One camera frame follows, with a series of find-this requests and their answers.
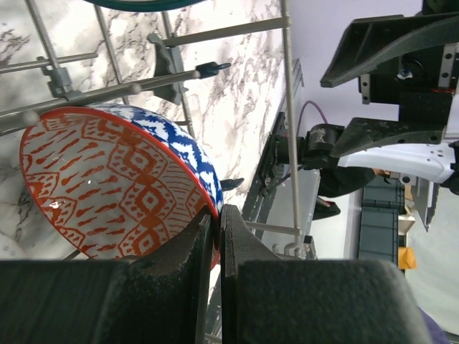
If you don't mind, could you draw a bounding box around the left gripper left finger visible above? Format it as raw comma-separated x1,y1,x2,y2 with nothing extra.
1,213,212,343

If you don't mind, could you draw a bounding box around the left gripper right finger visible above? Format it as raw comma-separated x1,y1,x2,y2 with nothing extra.
221,204,430,343

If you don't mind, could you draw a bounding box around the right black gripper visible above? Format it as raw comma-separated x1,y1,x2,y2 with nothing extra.
320,12,458,158

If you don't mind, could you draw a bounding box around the blue zigzag patterned bowl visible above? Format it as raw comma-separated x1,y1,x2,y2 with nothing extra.
19,104,224,259

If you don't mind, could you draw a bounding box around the black rimmed printed plate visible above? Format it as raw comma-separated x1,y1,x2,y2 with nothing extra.
86,0,203,12

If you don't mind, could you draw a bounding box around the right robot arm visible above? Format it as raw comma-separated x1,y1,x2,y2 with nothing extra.
298,11,458,192

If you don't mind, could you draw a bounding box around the black mounting base bar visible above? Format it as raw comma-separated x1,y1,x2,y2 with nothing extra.
242,95,289,223

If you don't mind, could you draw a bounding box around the grey wire dish rack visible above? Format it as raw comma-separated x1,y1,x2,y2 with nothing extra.
0,0,304,344

